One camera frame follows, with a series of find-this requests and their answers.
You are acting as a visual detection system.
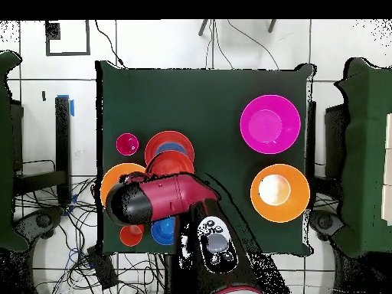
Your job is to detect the red plastic bowl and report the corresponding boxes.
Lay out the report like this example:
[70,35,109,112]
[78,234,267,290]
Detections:
[144,130,196,166]
[145,149,196,178]

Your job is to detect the large orange plastic bowl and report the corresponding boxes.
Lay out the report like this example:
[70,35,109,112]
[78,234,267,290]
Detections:
[250,163,311,224]
[100,162,148,209]

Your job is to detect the crimson plastic cup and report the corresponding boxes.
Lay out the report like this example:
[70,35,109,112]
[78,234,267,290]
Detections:
[115,132,140,157]

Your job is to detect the orange plastic cup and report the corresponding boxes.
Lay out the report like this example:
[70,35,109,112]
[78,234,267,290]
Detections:
[119,223,145,247]

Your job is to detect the dark blue plastic bowl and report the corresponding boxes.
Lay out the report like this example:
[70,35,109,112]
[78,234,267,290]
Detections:
[150,215,178,247]

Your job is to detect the dark green tablecloth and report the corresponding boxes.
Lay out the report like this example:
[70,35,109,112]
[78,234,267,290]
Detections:
[95,60,316,256]

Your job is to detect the black power strip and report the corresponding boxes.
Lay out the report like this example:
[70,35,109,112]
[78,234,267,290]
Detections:
[86,244,119,291]

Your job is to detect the black chair base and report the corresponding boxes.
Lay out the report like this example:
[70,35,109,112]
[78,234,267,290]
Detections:
[15,207,64,243]
[309,209,344,241]

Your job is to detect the green cloth side table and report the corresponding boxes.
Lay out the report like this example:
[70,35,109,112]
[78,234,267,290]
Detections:
[0,50,30,253]
[335,57,392,258]

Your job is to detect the large pink plastic bowl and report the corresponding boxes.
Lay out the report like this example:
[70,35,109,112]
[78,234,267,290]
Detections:
[239,93,302,155]

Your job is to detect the tangle of floor cables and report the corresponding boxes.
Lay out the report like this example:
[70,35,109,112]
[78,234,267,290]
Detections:
[15,177,166,294]

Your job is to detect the black metal frame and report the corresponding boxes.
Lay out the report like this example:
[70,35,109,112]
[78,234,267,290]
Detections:
[11,94,75,206]

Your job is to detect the camera tripod legs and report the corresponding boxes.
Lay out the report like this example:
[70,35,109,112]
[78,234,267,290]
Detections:
[198,19,277,37]

